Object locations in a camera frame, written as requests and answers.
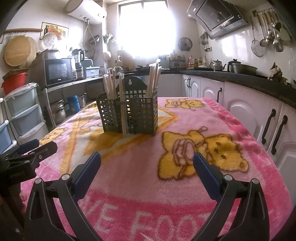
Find kitchen window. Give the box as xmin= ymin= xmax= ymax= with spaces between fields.
xmin=119 ymin=0 xmax=176 ymax=59

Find metal kitchen shelf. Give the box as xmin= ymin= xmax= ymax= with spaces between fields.
xmin=38 ymin=76 xmax=105 ymax=131

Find red plastic bucket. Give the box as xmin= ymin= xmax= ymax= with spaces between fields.
xmin=1 ymin=72 xmax=28 ymax=95

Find black blender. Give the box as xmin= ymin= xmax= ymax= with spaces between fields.
xmin=71 ymin=48 xmax=85 ymax=80

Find beige container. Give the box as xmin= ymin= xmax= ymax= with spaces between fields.
xmin=117 ymin=49 xmax=134 ymax=69

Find white lower kitchen cabinets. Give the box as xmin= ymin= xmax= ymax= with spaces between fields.
xmin=157 ymin=74 xmax=296 ymax=187

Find pastel plastic drawer tower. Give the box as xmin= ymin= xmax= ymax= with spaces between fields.
xmin=4 ymin=82 xmax=49 ymax=144
xmin=0 ymin=97 xmax=18 ymax=154

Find steel kettle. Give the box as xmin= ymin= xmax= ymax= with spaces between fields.
xmin=209 ymin=59 xmax=226 ymax=72

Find pink printed blanket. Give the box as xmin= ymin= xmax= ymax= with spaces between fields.
xmin=21 ymin=96 xmax=293 ymax=241

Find brown cardboard box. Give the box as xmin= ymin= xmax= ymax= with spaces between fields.
xmin=31 ymin=49 xmax=61 ymax=68

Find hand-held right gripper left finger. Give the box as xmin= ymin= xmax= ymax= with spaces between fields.
xmin=24 ymin=151 xmax=109 ymax=241

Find small black wall fan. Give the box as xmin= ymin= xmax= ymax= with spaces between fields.
xmin=177 ymin=37 xmax=193 ymax=52

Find steel ladle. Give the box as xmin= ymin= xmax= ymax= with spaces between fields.
xmin=258 ymin=13 xmax=269 ymax=48

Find brown dried plant bundle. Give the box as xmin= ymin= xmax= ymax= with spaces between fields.
xmin=268 ymin=62 xmax=289 ymax=86

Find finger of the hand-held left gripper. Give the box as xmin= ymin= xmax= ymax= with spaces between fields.
xmin=4 ymin=141 xmax=58 ymax=166
xmin=0 ymin=138 xmax=40 ymax=158

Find black kitchen countertop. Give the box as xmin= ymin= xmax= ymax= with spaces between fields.
xmin=102 ymin=67 xmax=296 ymax=108

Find wooden rolling pin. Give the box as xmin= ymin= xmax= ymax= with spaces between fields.
xmin=3 ymin=27 xmax=44 ymax=33

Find large steel spoon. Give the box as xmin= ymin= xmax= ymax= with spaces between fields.
xmin=272 ymin=14 xmax=285 ymax=53

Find group of chopsticks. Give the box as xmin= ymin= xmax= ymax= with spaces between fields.
xmin=103 ymin=62 xmax=164 ymax=136

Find condiment bottles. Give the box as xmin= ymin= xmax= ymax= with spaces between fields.
xmin=187 ymin=55 xmax=207 ymax=68

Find grey plastic box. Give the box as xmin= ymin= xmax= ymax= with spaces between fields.
xmin=83 ymin=66 xmax=100 ymax=78

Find wire mesh strainer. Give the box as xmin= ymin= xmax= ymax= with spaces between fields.
xmin=251 ymin=18 xmax=264 ymax=57

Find small steel pot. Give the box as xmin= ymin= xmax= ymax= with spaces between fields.
xmin=77 ymin=94 xmax=88 ymax=108

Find black lattice utensil basket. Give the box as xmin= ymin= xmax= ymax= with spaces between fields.
xmin=96 ymin=76 xmax=159 ymax=137

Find black microwave oven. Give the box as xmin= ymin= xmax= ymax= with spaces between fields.
xmin=35 ymin=58 xmax=77 ymax=88

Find stacked steel pots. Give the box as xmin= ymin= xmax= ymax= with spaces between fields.
xmin=49 ymin=99 xmax=67 ymax=124

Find metal utensil rail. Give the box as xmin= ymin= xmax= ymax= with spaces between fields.
xmin=252 ymin=8 xmax=287 ymax=18

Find blue tin can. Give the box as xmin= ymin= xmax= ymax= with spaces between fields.
xmin=67 ymin=95 xmax=81 ymax=113

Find white water heater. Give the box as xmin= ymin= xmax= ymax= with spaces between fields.
xmin=66 ymin=0 xmax=108 ymax=25

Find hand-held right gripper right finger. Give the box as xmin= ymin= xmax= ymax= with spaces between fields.
xmin=193 ymin=152 xmax=270 ymax=241

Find black range hood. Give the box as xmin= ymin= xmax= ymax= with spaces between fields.
xmin=186 ymin=0 xmax=249 ymax=40

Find black dish rack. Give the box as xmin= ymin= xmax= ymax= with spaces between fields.
xmin=169 ymin=54 xmax=187 ymax=69

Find fruit wall poster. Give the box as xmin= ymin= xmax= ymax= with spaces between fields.
xmin=39 ymin=22 xmax=69 ymax=40

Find round bamboo tray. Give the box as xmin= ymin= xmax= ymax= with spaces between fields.
xmin=4 ymin=35 xmax=38 ymax=68

